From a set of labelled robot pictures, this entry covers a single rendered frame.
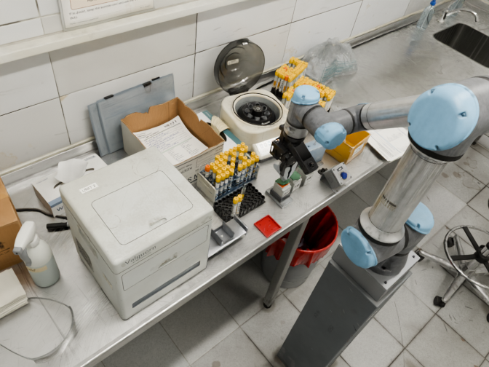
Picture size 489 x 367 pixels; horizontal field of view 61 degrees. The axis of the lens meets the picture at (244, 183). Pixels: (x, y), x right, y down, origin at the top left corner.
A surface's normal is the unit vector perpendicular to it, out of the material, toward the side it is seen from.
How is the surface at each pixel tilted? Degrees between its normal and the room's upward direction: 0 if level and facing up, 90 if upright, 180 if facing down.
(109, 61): 90
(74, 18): 93
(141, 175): 0
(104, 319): 0
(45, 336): 0
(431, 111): 80
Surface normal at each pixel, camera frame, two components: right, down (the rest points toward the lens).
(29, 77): 0.64, 0.63
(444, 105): -0.82, 0.19
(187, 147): 0.15, -0.65
